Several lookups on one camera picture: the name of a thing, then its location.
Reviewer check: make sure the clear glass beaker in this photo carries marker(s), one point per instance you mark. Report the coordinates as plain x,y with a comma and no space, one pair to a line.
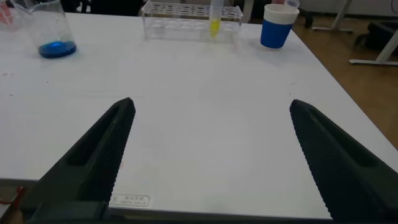
57,49

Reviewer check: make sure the clear acrylic test tube rack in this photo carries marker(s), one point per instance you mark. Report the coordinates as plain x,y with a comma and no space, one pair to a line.
180,28

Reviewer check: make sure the white standing desk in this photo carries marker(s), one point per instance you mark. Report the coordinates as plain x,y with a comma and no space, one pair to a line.
388,46

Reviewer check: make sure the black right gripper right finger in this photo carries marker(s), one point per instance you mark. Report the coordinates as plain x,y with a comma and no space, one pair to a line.
351,171

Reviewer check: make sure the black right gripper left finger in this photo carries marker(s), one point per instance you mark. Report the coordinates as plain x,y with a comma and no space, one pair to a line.
90,165

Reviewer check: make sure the yellow pigment test tube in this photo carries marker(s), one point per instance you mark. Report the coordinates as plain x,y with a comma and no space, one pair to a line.
215,26

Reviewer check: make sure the blue white paper cup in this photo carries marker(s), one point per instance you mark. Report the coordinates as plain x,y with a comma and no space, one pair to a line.
276,34

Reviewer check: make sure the white label sticker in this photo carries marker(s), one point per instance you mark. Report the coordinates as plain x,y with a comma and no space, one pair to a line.
130,200

